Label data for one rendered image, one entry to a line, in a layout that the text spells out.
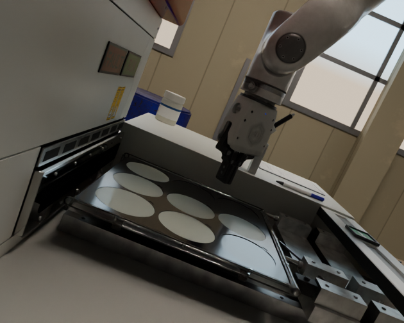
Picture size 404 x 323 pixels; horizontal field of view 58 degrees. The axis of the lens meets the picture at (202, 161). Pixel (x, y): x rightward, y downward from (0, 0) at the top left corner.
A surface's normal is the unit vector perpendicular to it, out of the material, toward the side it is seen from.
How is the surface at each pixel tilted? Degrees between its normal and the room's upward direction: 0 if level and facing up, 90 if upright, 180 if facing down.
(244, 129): 89
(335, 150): 90
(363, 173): 90
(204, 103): 90
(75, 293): 0
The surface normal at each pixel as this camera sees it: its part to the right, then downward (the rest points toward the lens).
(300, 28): -0.15, 0.00
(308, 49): 0.14, 0.38
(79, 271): 0.39, -0.90
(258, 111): 0.57, 0.33
